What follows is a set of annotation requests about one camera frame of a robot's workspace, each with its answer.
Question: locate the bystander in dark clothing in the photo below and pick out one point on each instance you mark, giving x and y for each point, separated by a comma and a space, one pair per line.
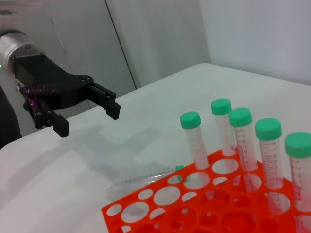
8, 121

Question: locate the green-capped clear test tube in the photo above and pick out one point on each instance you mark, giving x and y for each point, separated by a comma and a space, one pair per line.
271, 165
194, 145
245, 150
301, 179
136, 180
224, 136

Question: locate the orange test tube rack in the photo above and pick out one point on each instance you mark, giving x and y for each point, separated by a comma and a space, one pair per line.
194, 218

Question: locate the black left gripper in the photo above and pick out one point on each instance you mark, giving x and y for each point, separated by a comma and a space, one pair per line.
48, 77

